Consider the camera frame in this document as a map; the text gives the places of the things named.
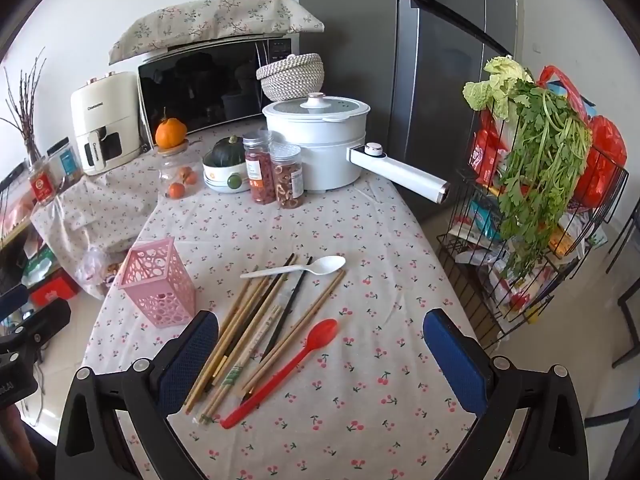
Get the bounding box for floral side cabinet cloth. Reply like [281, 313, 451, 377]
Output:
[30, 147, 161, 271]

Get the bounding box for pink perforated utensil holder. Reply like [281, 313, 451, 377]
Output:
[117, 236, 197, 329]

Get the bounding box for napa cabbage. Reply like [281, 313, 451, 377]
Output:
[462, 55, 533, 121]

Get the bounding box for woven lidded basket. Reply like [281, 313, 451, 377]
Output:
[256, 53, 325, 103]

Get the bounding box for stacked white bowls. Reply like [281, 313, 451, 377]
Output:
[202, 152, 251, 194]

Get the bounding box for grey refrigerator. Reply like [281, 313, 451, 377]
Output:
[298, 0, 518, 223]

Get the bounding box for bundle of dried twigs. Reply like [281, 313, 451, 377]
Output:
[0, 52, 48, 161]

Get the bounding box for pile of chopsticks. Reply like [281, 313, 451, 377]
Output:
[183, 253, 347, 426]

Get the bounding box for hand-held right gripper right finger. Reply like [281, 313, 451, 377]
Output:
[422, 308, 591, 480]

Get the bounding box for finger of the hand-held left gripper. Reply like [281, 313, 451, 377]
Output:
[10, 299, 72, 349]
[0, 284, 29, 314]

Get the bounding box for white electric cooking pot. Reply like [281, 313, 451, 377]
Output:
[262, 93, 451, 206]

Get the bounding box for red cardboard box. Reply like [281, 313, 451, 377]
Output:
[29, 280, 81, 308]

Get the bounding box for jar of red goji berries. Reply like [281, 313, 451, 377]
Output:
[243, 131, 277, 206]

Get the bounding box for glass jar with small oranges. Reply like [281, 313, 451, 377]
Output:
[157, 140, 197, 201]

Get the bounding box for clear box red label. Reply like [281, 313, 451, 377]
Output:
[27, 160, 61, 206]

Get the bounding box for red plastic bag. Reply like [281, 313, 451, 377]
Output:
[537, 65, 628, 208]

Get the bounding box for bunch of green celery leaves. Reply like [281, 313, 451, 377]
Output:
[492, 77, 593, 281]

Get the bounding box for black wire rack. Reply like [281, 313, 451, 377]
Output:
[435, 67, 630, 351]

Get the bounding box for dark green squash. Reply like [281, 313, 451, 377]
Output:
[212, 135, 247, 168]

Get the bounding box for cherry print tablecloth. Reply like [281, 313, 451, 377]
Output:
[80, 125, 521, 480]

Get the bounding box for red snack packet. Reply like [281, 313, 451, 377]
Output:
[467, 110, 511, 183]

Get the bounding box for large orange with stem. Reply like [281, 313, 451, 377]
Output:
[155, 107, 188, 150]

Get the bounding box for person's left forearm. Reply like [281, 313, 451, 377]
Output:
[0, 402, 57, 480]

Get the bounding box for floral pillow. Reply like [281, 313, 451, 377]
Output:
[108, 0, 326, 66]

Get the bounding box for green tissue pack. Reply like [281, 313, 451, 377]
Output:
[22, 255, 58, 278]

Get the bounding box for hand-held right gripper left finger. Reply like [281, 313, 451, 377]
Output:
[55, 310, 221, 480]

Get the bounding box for jar of dried fruit rings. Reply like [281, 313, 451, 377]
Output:
[270, 142, 305, 209]

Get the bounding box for red plastic spoon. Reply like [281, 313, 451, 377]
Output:
[220, 318, 339, 430]

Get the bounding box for clear plastic snack bag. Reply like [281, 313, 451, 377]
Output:
[75, 247, 123, 301]

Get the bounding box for black microwave oven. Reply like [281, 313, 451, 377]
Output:
[137, 37, 301, 148]

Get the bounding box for clear box blue label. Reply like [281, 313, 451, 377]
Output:
[47, 137, 83, 193]

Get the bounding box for white plastic spoon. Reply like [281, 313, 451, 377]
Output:
[240, 255, 347, 279]

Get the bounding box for cream air fryer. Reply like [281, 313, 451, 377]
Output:
[70, 71, 143, 177]

